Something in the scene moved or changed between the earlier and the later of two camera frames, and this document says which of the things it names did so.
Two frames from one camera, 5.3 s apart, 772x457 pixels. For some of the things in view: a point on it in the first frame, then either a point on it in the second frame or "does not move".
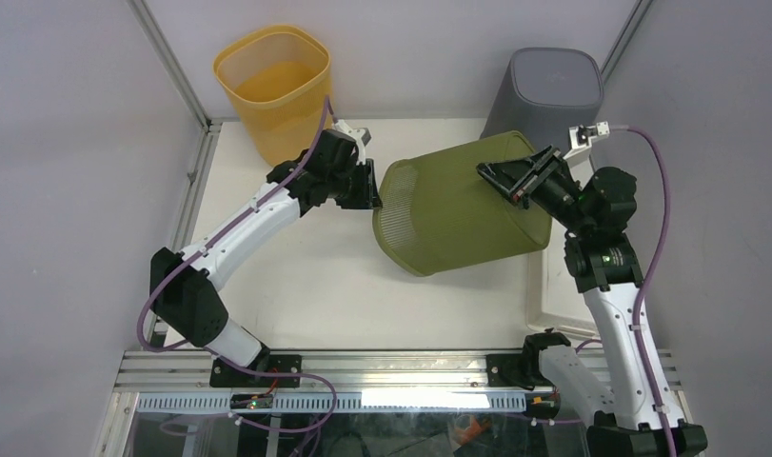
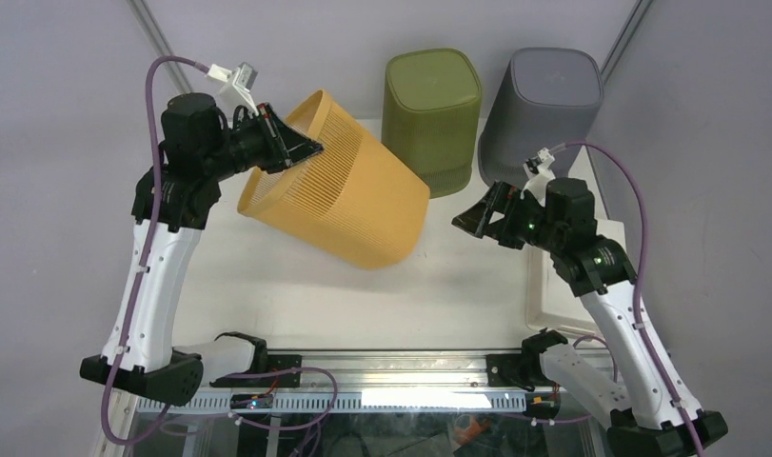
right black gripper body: [558, 196] → [527, 225]
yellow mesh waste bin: [277, 81] → [353, 200]
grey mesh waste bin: [544, 91] does not move
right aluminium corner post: [635, 18] does not move
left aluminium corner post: [159, 42] does not move
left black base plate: [224, 375] does not move
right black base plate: [515, 370] does not move
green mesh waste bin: [435, 211] → [431, 105]
